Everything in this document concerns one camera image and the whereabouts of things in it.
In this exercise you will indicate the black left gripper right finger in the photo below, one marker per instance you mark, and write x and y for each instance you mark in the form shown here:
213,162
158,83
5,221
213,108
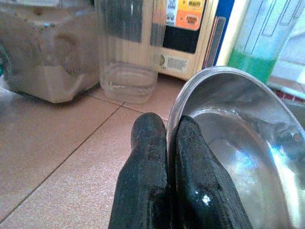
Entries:
202,190

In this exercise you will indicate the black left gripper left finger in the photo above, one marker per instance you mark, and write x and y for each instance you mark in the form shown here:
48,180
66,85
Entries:
143,179

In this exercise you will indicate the steel bowl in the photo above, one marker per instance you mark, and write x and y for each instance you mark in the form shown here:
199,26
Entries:
238,119

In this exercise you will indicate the clear jar orange lid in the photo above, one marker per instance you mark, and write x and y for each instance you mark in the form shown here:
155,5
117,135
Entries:
128,71

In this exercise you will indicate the green liquid bottle blue cap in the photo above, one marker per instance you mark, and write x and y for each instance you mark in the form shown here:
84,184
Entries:
252,62

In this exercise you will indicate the beige water ionizer appliance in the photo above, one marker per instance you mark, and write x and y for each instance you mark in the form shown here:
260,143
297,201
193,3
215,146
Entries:
181,40

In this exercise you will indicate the clear container brown contents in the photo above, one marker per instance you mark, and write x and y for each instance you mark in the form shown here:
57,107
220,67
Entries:
47,59

